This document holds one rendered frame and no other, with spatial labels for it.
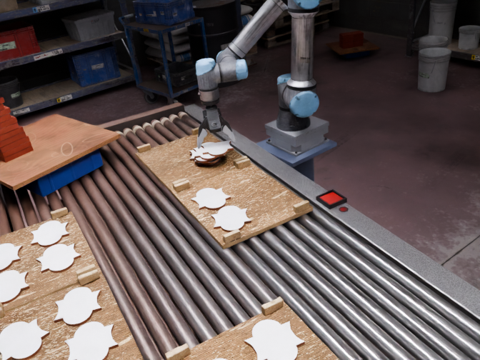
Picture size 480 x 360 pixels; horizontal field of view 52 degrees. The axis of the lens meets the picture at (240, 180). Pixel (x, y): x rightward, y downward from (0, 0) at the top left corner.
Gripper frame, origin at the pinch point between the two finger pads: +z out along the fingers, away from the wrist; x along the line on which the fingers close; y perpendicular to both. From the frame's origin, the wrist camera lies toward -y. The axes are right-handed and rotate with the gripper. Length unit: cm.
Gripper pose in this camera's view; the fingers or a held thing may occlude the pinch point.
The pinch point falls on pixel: (216, 147)
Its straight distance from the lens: 201.1
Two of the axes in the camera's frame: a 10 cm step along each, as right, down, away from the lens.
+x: -9.8, 1.6, -0.8
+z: 1.0, 8.6, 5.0
